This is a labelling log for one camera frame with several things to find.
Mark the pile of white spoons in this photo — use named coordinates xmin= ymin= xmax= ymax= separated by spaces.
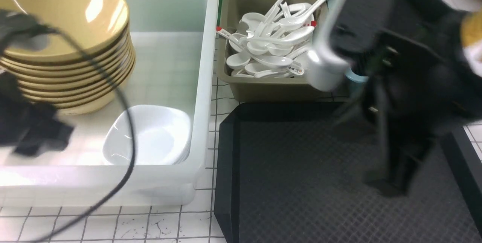
xmin=216 ymin=0 xmax=328 ymax=79

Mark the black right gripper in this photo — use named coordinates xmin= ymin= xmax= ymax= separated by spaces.
xmin=331 ymin=0 xmax=481 ymax=197

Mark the white dish in tub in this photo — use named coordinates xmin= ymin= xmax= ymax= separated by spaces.
xmin=102 ymin=105 xmax=191 ymax=165

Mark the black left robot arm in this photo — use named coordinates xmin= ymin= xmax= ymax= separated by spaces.
xmin=0 ymin=9 xmax=74 ymax=157

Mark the teal plastic bin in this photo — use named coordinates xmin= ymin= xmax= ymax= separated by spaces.
xmin=327 ymin=0 xmax=369 ymax=83

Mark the white plastic tub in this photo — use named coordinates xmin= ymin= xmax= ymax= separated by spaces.
xmin=1 ymin=0 xmax=218 ymax=207

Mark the black textured serving tray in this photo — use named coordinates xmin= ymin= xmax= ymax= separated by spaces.
xmin=214 ymin=102 xmax=481 ymax=243

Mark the black cable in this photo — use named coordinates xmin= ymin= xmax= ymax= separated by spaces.
xmin=0 ymin=24 xmax=136 ymax=243

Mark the stack of yellow bowls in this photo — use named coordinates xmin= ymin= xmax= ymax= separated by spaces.
xmin=0 ymin=0 xmax=136 ymax=115

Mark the olive plastic bin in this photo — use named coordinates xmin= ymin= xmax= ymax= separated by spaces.
xmin=215 ymin=0 xmax=347 ymax=102

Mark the white grid tablecloth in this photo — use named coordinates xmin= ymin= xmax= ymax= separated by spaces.
xmin=0 ymin=0 xmax=482 ymax=243

